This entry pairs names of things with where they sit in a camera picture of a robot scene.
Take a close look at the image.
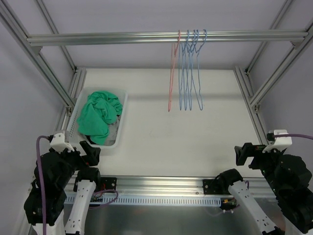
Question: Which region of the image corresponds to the dark grey tank top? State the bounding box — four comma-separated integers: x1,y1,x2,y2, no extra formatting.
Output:
104,116,120,146

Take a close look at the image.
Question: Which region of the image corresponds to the green tank top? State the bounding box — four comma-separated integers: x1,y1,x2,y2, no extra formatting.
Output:
77,91,123,145

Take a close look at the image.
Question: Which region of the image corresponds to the blue hanger of green top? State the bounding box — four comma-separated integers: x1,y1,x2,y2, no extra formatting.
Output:
187,29,199,111

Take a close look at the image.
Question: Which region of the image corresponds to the blue hanger of grey top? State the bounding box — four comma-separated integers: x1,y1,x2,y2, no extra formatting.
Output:
179,30,190,111

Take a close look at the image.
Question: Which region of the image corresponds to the blue hanger of black top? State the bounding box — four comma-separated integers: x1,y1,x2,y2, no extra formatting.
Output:
185,32,194,111

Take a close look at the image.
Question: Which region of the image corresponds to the pink wire hanger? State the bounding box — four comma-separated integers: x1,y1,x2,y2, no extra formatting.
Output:
168,30,180,112

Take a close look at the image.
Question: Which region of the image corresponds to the black tank top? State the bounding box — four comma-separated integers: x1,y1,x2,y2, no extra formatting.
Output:
86,136,96,144

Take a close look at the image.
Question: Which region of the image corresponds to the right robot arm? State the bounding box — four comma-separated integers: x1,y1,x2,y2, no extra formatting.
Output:
202,142,313,235

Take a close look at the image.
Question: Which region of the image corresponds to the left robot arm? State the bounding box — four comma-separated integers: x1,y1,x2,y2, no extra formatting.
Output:
24,136,102,235

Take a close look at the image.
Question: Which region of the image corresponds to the white plastic basket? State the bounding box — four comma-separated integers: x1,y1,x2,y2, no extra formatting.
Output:
67,87,128,149

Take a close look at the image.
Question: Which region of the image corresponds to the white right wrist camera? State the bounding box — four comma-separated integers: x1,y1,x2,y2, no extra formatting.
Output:
263,129,292,153

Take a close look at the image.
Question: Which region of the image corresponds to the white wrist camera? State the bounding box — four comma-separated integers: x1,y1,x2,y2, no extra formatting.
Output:
50,130,74,153
263,129,292,153

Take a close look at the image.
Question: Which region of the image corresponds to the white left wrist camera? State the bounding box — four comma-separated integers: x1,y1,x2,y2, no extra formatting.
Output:
50,130,74,153

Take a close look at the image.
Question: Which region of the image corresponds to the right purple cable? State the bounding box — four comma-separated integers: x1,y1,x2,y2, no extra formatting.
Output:
273,133,313,141

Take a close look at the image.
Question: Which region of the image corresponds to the aluminium frame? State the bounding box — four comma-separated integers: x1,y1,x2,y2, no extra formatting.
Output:
0,0,313,235

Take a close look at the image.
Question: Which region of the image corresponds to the white slotted cable duct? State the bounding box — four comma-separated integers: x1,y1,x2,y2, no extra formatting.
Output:
65,194,222,207

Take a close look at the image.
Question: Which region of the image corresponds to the aluminium hanging rail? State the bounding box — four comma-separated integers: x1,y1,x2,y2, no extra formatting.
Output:
27,29,309,47

